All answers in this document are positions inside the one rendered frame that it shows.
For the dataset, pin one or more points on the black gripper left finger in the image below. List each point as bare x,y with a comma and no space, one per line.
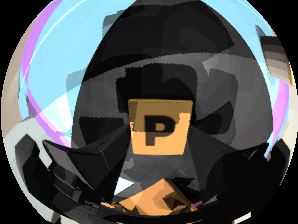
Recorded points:
98,164

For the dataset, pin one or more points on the grey cylindrical canister with yellow lid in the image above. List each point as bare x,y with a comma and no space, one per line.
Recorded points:
276,59

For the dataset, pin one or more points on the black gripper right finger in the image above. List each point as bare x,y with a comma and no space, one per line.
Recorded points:
217,164

